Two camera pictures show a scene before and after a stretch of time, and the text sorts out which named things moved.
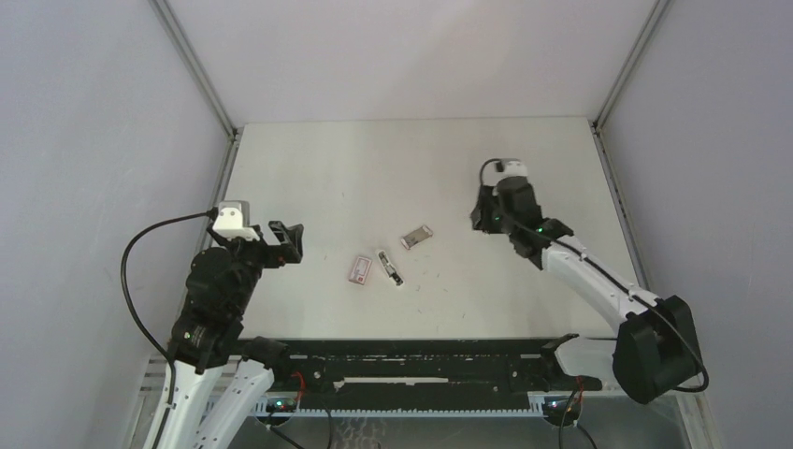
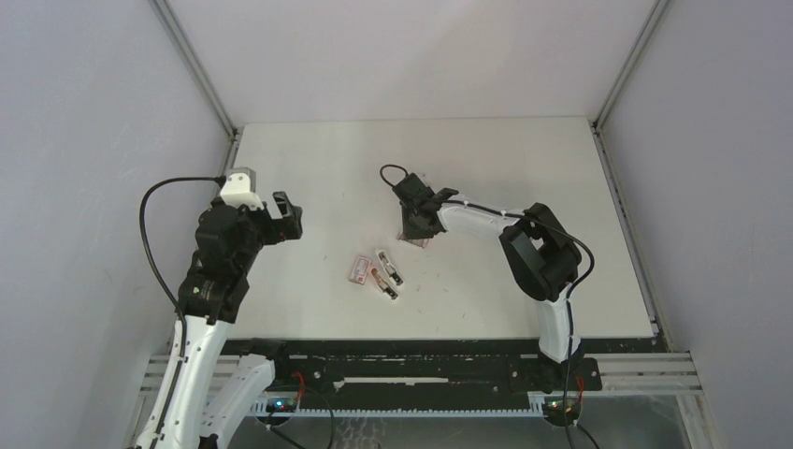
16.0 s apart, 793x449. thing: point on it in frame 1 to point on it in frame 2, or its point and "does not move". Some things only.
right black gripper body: [488, 218] to [412, 210]
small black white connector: [389, 268] does not move
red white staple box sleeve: [361, 270] does not move
